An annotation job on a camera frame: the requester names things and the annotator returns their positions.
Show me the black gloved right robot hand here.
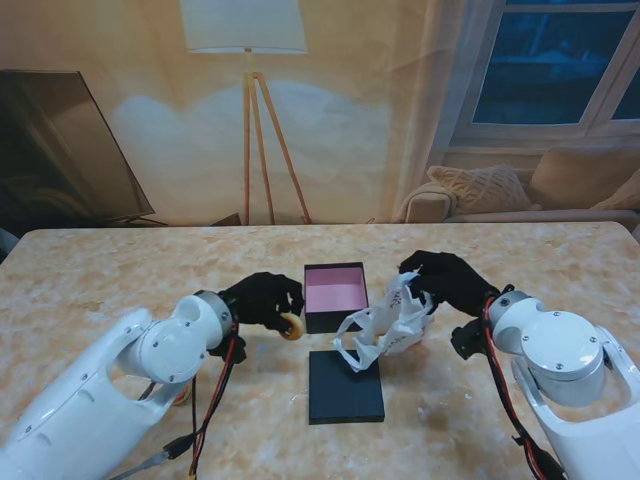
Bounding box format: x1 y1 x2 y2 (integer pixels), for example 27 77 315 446
398 250 501 317

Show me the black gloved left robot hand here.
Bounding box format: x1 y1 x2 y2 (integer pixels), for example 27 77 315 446
219 272 306 334

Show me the plain beige mini donut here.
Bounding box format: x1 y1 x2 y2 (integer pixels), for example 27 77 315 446
277 312 305 342

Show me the white plastic bag orange print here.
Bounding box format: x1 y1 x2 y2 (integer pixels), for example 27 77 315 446
332 272 436 374

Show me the black gift box pink inside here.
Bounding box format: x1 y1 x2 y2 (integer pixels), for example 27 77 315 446
303 261 370 335

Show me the black flat box lid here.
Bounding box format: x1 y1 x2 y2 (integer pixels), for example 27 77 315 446
307 348 387 426

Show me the knitted beige cushion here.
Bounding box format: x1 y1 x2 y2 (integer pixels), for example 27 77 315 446
427 164 534 214

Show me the beige sofa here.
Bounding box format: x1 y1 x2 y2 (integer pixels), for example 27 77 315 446
399 147 640 224

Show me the white framed window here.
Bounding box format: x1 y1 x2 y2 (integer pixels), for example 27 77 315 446
447 0 640 151

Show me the dark flat television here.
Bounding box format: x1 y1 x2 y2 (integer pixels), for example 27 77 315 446
0 70 169 229

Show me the tripod floor lamp white shade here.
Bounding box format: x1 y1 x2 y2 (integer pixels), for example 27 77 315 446
178 0 314 225

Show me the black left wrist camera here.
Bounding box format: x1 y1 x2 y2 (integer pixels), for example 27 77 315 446
207 334 248 364

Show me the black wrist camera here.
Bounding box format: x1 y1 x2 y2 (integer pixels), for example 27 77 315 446
449 322 489 360
207 334 248 364

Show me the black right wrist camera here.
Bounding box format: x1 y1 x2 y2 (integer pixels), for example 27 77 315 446
449 322 489 360

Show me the red black left arm cable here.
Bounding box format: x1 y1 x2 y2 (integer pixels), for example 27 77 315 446
187 324 241 480

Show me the red black arm cable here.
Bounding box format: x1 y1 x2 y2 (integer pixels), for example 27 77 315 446
187 324 241 480
479 299 566 480

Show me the red black right arm cable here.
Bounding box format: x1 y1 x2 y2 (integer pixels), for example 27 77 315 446
479 299 566 480

